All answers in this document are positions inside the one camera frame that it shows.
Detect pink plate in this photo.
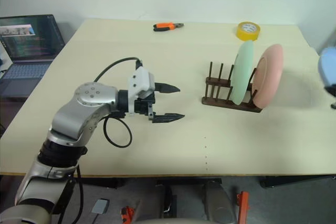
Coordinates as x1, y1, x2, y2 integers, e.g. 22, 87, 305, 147
251, 44, 284, 109

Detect grey foot pedal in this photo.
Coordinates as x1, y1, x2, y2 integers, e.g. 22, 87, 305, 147
91, 199, 110, 215

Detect open dark laptop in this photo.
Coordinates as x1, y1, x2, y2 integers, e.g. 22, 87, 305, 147
0, 14, 66, 98

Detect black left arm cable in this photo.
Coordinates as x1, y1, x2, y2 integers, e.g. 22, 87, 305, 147
94, 56, 144, 147

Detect orange-red metal bracket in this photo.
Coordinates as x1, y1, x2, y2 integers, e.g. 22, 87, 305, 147
236, 191, 249, 224

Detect small orange-red clamp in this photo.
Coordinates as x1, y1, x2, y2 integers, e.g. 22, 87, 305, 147
120, 207, 136, 221

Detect brown wooden dish rack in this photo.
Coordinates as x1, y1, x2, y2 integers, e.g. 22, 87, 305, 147
201, 61, 263, 113

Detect yellow tape roll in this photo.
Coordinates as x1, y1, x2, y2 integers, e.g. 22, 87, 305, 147
236, 20, 262, 41

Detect black table frame bar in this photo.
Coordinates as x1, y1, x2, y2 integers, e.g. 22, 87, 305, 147
259, 174, 336, 188

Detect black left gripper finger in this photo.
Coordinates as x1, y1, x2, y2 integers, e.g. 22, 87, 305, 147
152, 113, 185, 125
154, 82, 181, 94

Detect orange and black pliers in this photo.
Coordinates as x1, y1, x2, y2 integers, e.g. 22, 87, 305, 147
153, 22, 184, 32

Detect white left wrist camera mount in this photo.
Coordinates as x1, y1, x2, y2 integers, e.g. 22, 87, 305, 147
128, 67, 156, 113

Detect green plate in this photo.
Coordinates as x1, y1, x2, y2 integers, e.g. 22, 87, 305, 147
230, 41, 255, 105

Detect blue plate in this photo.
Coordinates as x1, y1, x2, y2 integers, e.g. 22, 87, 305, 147
317, 47, 336, 87

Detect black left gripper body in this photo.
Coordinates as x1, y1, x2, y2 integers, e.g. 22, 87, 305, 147
133, 91, 158, 120

